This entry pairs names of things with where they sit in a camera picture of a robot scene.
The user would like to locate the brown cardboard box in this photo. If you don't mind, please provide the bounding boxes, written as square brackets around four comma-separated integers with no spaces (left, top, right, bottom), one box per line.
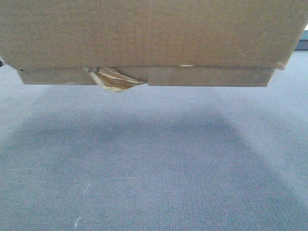
[0,0,308,92]

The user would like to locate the blue fabric mat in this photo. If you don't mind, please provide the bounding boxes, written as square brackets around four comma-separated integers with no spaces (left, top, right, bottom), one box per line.
[0,51,308,231]

